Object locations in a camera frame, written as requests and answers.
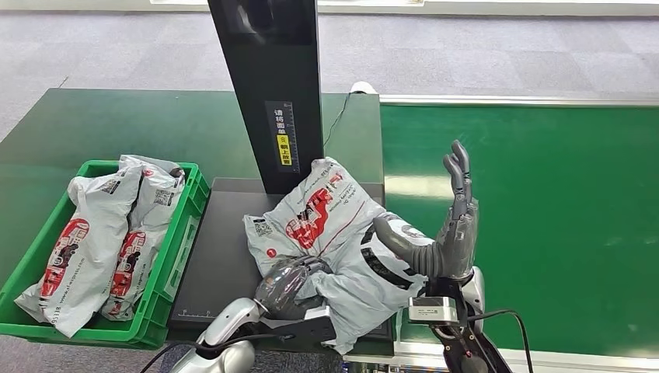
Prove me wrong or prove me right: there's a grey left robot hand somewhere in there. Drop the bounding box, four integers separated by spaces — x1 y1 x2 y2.
253 256 335 321

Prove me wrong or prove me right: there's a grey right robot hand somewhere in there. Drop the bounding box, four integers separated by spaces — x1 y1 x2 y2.
373 140 479 281

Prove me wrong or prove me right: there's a black weighing platform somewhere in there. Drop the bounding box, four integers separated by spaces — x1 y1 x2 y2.
167 177 395 345

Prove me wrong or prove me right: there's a green plastic basket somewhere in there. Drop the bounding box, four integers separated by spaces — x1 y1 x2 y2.
0 159 211 350

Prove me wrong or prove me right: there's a narrow grey courier package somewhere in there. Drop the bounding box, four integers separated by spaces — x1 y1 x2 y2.
100 154 185 321

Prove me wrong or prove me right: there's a large grey courier package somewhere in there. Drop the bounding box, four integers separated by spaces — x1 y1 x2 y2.
14 164 142 340

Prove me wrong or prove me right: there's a green conveyor belt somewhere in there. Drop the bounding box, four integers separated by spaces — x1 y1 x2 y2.
342 94 659 373

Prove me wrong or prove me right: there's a black scanner column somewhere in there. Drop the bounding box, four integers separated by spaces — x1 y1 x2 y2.
207 0 326 196

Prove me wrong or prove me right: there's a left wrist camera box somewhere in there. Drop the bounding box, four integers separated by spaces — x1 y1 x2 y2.
260 305 338 347

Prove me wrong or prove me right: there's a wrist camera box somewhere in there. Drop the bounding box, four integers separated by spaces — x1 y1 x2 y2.
408 295 459 326
260 305 338 347

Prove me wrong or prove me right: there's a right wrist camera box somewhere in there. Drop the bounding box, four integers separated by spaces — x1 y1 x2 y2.
408 295 459 326

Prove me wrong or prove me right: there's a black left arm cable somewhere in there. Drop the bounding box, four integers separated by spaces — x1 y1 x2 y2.
138 333 295 373

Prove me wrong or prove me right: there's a thin black cable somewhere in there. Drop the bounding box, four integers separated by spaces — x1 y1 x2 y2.
323 92 352 148

